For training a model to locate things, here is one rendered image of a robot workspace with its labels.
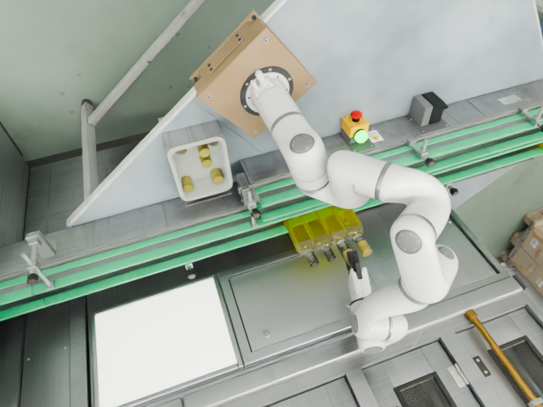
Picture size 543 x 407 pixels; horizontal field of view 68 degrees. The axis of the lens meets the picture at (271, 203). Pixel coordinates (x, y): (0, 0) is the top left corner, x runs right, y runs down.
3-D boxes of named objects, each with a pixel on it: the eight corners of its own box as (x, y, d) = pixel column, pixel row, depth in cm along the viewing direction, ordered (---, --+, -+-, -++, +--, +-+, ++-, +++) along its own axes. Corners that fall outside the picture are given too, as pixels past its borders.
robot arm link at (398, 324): (380, 332, 99) (414, 334, 101) (371, 293, 106) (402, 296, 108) (355, 356, 109) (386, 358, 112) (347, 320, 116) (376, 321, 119)
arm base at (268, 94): (230, 84, 105) (250, 121, 96) (270, 54, 103) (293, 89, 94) (258, 118, 117) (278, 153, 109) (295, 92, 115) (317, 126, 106)
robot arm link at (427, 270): (379, 246, 100) (353, 280, 90) (423, 182, 86) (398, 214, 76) (439, 287, 95) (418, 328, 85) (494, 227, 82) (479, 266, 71)
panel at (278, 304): (93, 316, 135) (98, 422, 113) (89, 312, 133) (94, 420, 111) (339, 238, 151) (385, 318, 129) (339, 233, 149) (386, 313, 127)
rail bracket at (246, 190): (243, 211, 137) (254, 239, 129) (237, 175, 125) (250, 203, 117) (252, 208, 138) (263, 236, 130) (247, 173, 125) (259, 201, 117)
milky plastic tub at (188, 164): (178, 186, 137) (183, 203, 131) (161, 133, 120) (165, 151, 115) (227, 172, 140) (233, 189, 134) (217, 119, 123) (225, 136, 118)
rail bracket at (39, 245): (44, 245, 132) (42, 304, 118) (18, 211, 119) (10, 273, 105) (60, 241, 133) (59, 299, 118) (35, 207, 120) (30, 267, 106)
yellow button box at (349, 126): (339, 132, 145) (349, 144, 140) (341, 115, 139) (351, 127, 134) (357, 127, 146) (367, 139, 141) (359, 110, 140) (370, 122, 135)
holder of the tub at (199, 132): (181, 195, 141) (186, 211, 136) (161, 132, 121) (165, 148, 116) (229, 182, 144) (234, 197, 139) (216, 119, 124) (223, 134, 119)
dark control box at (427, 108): (407, 114, 149) (420, 127, 144) (412, 95, 143) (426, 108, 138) (427, 108, 151) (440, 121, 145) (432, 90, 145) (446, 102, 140)
